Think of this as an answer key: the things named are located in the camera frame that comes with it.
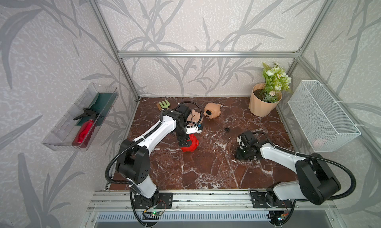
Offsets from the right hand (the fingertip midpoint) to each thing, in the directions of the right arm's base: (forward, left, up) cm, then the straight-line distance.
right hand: (235, 155), depth 90 cm
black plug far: (+18, +3, 0) cm, 19 cm away
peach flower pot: (+30, -18, +11) cm, 36 cm away
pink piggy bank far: (+22, +25, +10) cm, 35 cm away
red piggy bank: (+2, +25, +9) cm, 27 cm away
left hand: (+7, +30, +11) cm, 33 cm away
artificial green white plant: (+34, -25, +29) cm, 51 cm away
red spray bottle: (-6, +68, +36) cm, 77 cm away
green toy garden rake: (+40, +48, +1) cm, 63 cm away
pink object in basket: (-3, -36, +22) cm, 43 cm away
